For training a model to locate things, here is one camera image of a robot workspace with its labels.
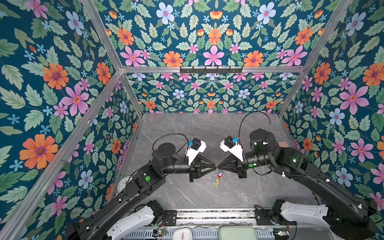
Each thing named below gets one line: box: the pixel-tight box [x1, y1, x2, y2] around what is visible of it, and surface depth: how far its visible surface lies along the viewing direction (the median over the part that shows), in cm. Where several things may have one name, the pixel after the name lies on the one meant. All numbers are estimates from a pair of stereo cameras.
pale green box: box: [219, 225, 258, 240], surface depth 68 cm
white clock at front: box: [172, 227, 193, 240], surface depth 69 cm
